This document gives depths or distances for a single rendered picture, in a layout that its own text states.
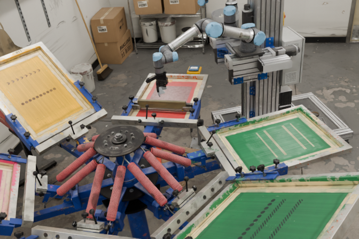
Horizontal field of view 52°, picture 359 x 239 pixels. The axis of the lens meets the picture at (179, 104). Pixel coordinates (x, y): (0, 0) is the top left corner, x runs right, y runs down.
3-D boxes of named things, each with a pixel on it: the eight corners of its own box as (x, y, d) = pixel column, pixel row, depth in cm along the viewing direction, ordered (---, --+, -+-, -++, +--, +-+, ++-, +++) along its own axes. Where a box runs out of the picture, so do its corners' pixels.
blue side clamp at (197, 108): (195, 106, 311) (194, 99, 307) (201, 106, 309) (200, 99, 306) (188, 127, 286) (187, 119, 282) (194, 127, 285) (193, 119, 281)
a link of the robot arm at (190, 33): (204, 11, 296) (155, 46, 295) (210, 15, 287) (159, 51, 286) (210, 23, 302) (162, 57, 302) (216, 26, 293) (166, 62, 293)
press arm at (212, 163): (295, 142, 269) (296, 135, 266) (300, 146, 264) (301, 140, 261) (130, 189, 244) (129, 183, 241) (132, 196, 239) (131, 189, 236)
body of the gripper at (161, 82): (165, 88, 288) (164, 74, 282) (155, 87, 290) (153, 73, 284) (168, 83, 294) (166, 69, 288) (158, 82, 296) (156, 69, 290)
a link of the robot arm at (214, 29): (259, 28, 308) (203, 16, 285) (269, 33, 296) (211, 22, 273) (255, 41, 313) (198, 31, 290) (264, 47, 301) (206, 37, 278)
